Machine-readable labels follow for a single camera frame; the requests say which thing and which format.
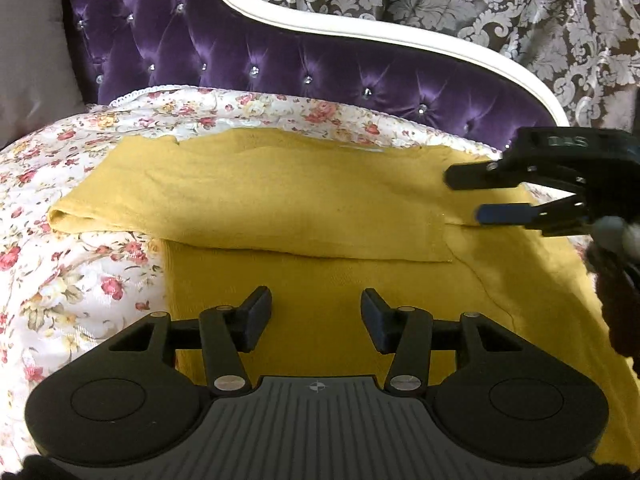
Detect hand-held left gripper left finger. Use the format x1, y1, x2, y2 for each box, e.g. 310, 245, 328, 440
107, 286, 274, 395

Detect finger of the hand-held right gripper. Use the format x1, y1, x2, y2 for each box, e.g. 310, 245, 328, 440
445, 160, 587, 192
476, 194, 592, 237

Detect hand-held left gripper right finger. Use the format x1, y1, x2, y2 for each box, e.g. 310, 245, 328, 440
360, 287, 527, 394

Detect yellow knit garment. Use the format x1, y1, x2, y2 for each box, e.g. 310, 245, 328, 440
48, 127, 640, 466

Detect person's right forearm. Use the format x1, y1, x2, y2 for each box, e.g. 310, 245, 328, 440
584, 214, 640, 378

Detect brown damask curtain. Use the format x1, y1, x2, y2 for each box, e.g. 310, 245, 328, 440
225, 0, 640, 132

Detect floral quilted blanket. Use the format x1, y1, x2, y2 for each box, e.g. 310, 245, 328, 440
0, 85, 601, 480

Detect purple tufted sofa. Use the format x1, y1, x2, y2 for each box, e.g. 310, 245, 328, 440
62, 0, 572, 142

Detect grey cushion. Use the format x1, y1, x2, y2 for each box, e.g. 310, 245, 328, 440
0, 0, 87, 147

